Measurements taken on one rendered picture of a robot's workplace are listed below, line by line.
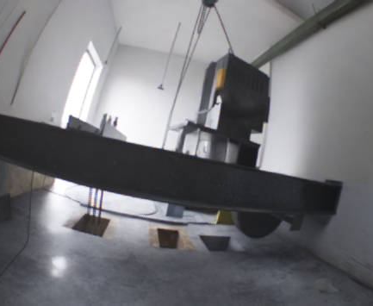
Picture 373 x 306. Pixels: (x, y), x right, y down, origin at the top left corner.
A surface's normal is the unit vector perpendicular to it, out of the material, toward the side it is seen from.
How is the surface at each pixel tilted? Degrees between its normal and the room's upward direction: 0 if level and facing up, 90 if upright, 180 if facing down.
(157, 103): 90
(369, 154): 90
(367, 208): 90
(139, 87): 90
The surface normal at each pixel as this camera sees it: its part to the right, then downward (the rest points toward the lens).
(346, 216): -0.96, -0.20
